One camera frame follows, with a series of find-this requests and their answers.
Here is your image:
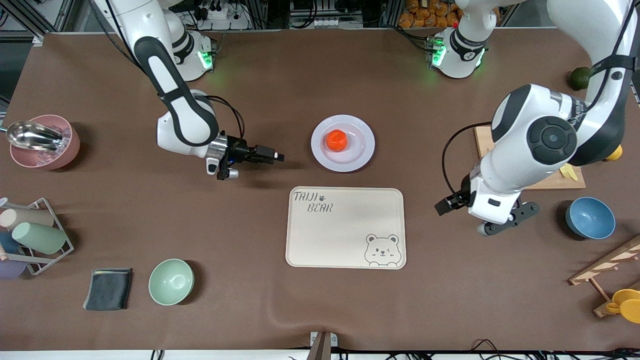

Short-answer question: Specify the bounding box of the orange mandarin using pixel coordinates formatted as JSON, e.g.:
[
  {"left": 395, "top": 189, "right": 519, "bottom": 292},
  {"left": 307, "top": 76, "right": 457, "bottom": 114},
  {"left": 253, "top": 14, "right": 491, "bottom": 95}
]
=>
[{"left": 326, "top": 129, "right": 349, "bottom": 153}]

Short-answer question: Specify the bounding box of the pink bowl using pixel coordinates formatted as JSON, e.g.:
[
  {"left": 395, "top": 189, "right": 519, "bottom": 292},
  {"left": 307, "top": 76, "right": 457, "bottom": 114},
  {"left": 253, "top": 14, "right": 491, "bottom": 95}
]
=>
[{"left": 10, "top": 114, "right": 81, "bottom": 171}]

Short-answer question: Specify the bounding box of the blue bowl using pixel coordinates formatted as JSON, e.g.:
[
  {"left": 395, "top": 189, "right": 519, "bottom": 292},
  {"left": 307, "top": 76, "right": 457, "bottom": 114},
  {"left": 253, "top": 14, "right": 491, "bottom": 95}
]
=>
[{"left": 565, "top": 197, "right": 616, "bottom": 240}]

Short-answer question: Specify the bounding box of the grey wire cup rack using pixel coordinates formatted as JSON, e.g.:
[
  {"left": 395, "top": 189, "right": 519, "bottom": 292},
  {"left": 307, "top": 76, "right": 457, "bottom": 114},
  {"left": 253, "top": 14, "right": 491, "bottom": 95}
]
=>
[{"left": 0, "top": 197, "right": 75, "bottom": 276}]

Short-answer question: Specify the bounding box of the metal table edge bracket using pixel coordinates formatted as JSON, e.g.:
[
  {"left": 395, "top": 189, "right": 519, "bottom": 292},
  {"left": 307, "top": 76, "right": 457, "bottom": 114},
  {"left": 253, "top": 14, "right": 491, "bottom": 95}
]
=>
[{"left": 306, "top": 331, "right": 338, "bottom": 360}]

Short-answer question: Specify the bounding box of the dark grey folded cloth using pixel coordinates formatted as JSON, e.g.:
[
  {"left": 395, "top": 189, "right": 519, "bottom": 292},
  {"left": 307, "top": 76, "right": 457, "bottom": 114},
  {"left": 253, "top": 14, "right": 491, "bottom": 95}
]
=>
[{"left": 83, "top": 268, "right": 133, "bottom": 312}]

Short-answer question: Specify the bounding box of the cream bear print tray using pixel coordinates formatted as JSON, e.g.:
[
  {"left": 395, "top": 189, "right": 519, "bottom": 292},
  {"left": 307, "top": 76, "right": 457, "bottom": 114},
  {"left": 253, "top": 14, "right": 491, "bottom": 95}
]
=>
[{"left": 285, "top": 187, "right": 407, "bottom": 270}]

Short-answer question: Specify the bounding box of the shiny metal scoop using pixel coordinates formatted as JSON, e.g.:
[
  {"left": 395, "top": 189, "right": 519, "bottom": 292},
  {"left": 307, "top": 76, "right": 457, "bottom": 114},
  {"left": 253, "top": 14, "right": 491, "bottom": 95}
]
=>
[{"left": 6, "top": 120, "right": 65, "bottom": 152}]

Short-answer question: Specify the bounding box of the mint green bowl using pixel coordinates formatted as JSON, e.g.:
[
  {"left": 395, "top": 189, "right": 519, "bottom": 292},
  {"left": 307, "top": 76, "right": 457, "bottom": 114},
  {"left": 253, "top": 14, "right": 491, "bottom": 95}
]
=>
[{"left": 148, "top": 258, "right": 195, "bottom": 306}]

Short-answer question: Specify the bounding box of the bamboo cutting board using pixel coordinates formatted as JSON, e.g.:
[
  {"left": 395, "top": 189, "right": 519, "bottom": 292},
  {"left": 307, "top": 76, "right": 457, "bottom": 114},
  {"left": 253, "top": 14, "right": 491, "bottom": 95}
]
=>
[{"left": 474, "top": 125, "right": 586, "bottom": 191}]

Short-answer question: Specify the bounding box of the blue cup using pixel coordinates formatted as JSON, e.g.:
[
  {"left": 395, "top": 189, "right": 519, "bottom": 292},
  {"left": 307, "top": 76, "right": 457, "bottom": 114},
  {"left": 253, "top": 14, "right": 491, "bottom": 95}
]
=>
[{"left": 0, "top": 231, "right": 21, "bottom": 255}]

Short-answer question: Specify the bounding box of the pile of orange round items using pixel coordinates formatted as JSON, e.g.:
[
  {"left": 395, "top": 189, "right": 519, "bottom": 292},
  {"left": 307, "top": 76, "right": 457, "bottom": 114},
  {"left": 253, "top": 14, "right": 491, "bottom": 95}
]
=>
[{"left": 398, "top": 0, "right": 463, "bottom": 29}]

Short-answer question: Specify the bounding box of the purple cup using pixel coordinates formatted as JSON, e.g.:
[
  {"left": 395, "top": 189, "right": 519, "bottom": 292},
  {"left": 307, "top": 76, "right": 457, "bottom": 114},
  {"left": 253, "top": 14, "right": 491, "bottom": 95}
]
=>
[{"left": 0, "top": 259, "right": 27, "bottom": 280}]

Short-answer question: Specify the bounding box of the wooden peg rack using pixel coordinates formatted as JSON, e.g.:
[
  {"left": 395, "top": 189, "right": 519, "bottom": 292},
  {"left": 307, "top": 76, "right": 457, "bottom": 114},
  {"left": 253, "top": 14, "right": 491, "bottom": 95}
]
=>
[{"left": 569, "top": 235, "right": 640, "bottom": 318}]

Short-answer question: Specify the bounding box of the mint green cup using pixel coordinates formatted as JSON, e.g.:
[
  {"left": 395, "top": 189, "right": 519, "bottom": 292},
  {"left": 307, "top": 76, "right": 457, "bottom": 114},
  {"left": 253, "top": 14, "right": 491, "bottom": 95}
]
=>
[{"left": 12, "top": 222, "right": 67, "bottom": 255}]

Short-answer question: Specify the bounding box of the white socket bar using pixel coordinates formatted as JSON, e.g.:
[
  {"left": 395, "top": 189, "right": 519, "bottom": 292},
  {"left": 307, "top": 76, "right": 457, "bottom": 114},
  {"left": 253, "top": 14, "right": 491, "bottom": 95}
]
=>
[{"left": 314, "top": 17, "right": 363, "bottom": 29}]

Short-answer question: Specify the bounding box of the pale lilac round plate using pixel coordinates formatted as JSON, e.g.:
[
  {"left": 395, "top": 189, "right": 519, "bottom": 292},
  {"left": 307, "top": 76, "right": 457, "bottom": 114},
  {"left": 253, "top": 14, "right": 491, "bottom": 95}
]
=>
[{"left": 311, "top": 115, "right": 376, "bottom": 173}]

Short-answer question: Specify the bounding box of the green avocado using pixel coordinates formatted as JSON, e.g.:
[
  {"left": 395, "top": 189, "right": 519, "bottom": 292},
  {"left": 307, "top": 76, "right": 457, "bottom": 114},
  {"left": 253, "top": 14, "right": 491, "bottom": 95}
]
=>
[{"left": 570, "top": 66, "right": 593, "bottom": 91}]

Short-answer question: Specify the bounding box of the beige cup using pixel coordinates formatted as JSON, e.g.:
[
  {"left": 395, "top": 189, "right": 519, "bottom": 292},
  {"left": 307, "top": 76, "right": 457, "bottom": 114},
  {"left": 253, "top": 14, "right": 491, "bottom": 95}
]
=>
[{"left": 0, "top": 207, "right": 55, "bottom": 231}]

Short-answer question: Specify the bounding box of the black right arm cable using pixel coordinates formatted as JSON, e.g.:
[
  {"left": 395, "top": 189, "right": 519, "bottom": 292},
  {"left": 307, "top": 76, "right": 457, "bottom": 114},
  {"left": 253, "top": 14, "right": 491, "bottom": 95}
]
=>
[{"left": 205, "top": 95, "right": 246, "bottom": 143}]

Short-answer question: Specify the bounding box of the white power strip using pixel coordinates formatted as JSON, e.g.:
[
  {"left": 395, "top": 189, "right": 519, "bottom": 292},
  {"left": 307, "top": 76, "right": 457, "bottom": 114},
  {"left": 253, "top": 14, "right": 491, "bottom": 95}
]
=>
[{"left": 197, "top": 2, "right": 251, "bottom": 31}]

